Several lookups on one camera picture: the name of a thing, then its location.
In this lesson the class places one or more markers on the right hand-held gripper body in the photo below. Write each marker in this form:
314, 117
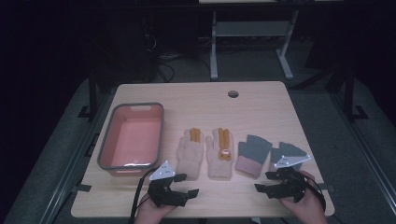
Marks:
289, 185

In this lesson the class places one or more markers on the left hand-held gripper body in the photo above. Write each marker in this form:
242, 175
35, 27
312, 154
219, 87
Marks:
165, 193

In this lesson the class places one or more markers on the plain beige orange knit glove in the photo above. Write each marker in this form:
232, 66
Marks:
189, 155

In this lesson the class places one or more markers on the grey pink knit glove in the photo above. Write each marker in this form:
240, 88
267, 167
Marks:
253, 149

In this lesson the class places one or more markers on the grey pink glove orange tag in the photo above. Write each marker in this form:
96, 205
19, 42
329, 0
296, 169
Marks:
291, 149

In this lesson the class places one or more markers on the beige glove with bear patch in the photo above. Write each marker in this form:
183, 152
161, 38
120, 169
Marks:
219, 166

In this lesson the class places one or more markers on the pink basket grey rim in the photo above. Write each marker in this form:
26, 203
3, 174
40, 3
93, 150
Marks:
134, 140

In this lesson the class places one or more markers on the person's left hand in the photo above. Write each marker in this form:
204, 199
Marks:
152, 213

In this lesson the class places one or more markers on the person's right hand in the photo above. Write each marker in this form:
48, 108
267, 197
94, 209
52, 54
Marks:
306, 208

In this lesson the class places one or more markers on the dark table edge clip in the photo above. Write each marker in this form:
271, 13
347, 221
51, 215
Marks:
327, 187
81, 188

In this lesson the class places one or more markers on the black metal stand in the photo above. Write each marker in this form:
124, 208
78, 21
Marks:
349, 93
92, 93

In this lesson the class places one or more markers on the grey metal floor rail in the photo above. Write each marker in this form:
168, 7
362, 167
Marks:
74, 161
367, 149

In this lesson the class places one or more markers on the white metal desk frame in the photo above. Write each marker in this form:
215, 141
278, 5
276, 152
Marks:
252, 28

